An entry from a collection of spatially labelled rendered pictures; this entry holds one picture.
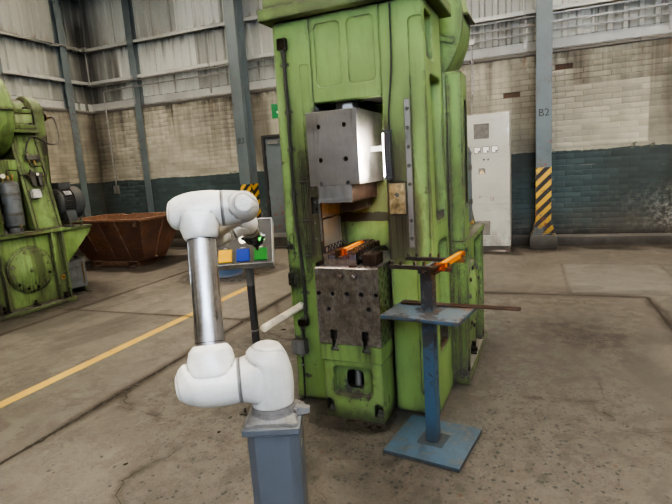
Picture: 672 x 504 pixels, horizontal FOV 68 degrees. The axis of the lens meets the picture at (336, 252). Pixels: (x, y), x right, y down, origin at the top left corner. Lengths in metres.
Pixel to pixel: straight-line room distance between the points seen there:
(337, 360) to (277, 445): 1.18
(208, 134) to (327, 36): 7.62
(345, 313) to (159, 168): 8.78
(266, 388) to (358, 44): 1.91
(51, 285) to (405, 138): 5.30
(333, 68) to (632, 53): 6.35
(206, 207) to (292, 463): 0.94
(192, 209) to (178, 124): 9.08
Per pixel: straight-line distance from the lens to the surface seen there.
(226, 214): 1.81
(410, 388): 3.06
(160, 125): 11.15
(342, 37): 2.94
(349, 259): 2.77
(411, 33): 2.83
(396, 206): 2.76
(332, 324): 2.85
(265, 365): 1.73
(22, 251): 6.84
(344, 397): 3.01
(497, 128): 7.93
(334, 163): 2.74
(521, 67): 8.64
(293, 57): 3.05
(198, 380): 1.76
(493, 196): 7.94
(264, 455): 1.86
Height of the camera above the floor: 1.47
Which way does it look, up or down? 10 degrees down
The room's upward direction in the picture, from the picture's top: 4 degrees counter-clockwise
